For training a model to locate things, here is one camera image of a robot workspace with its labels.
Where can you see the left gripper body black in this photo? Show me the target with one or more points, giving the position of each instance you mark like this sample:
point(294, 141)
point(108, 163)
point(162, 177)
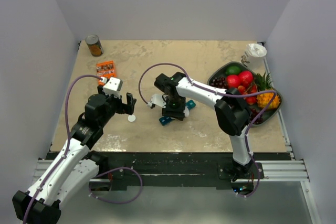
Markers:
point(115, 105)

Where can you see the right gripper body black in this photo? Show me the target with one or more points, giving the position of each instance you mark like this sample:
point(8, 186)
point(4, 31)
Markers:
point(175, 106)

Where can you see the white bottle cap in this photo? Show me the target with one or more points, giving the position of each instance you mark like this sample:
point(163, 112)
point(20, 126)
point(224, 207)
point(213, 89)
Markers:
point(131, 118)

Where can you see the teal weekly pill organizer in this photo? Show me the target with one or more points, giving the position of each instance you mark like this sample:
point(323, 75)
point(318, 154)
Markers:
point(165, 120)

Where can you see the white vitamin pill bottle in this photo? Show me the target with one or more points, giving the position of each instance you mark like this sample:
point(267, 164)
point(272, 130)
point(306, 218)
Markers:
point(186, 112)

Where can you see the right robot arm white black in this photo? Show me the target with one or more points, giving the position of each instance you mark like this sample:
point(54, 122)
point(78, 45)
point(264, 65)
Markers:
point(232, 113)

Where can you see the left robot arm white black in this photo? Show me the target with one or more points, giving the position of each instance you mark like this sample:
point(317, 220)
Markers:
point(75, 164)

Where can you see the orange snack box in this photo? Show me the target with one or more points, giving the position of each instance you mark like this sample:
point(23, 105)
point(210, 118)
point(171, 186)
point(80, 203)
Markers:
point(106, 69)

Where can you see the dark grape bunch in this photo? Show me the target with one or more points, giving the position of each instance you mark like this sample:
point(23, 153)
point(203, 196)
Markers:
point(220, 82)

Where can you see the red apple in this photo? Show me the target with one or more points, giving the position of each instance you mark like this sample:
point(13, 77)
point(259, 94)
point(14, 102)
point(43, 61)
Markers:
point(233, 81)
point(246, 78)

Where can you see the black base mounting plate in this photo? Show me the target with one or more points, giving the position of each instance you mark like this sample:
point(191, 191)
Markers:
point(164, 169)

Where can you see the tin food can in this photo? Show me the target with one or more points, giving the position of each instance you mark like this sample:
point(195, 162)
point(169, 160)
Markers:
point(94, 45)

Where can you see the green lime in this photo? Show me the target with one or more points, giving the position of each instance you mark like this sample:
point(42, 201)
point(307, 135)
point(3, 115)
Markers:
point(233, 70)

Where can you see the strawberry pile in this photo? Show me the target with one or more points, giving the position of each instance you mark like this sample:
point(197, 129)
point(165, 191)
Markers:
point(252, 88)

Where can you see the grey fruit tray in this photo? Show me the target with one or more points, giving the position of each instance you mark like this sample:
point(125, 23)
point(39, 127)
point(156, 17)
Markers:
point(268, 114)

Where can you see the small pineapple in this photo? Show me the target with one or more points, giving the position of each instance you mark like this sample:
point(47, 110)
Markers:
point(264, 83)

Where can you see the white paper cup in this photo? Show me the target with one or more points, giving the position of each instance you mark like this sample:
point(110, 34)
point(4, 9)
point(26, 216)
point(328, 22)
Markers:
point(253, 56)

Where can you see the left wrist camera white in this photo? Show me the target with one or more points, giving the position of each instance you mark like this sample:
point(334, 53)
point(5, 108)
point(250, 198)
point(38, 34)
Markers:
point(112, 86)

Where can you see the aluminium rail frame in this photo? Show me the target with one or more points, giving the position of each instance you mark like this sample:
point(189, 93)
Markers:
point(276, 171)

